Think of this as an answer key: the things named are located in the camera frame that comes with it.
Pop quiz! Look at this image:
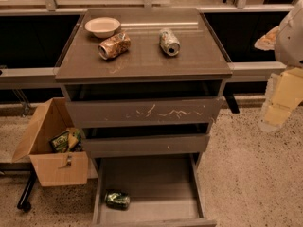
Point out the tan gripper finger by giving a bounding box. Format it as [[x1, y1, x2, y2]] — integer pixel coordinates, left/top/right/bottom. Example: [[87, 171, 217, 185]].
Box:
[[254, 26, 279, 51], [258, 67, 303, 132]]

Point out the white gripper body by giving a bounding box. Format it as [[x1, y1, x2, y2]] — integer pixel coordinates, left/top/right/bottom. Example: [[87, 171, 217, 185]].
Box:
[[275, 0, 303, 67]]

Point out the crushed green can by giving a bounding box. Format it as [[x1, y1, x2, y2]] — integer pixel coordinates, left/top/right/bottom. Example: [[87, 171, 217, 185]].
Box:
[[105, 190, 131, 210]]

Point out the white green can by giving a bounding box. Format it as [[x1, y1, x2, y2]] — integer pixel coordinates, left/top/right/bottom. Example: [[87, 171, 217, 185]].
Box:
[[159, 28, 181, 57]]

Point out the top drawer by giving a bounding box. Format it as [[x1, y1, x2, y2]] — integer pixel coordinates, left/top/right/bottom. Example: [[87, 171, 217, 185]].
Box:
[[66, 80, 223, 128]]

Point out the grey drawer cabinet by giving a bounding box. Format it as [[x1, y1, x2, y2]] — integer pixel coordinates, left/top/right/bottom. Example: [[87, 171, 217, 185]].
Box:
[[54, 7, 233, 227]]

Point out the crushed orange can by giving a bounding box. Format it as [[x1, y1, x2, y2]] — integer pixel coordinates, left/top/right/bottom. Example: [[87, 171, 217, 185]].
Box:
[[98, 32, 131, 60]]

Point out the open bottom drawer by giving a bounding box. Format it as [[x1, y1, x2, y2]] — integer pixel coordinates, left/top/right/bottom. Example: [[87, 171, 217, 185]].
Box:
[[92, 154, 217, 227]]

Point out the middle drawer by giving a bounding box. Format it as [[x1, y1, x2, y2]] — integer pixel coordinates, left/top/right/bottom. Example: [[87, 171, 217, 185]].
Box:
[[83, 123, 210, 158]]

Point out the white bowl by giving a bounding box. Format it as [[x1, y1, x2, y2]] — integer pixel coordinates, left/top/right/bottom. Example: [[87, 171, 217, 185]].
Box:
[[84, 17, 120, 38]]

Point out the green snack bag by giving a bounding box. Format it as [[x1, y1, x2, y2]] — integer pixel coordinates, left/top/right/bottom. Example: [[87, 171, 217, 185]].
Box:
[[49, 128, 82, 153]]

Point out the cardboard box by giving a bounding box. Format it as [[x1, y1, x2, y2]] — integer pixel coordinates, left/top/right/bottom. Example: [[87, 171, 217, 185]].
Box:
[[12, 97, 89, 186]]

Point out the black wheeled table leg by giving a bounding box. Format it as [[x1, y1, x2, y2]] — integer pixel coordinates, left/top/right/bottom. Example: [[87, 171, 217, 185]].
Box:
[[17, 171, 37, 212]]

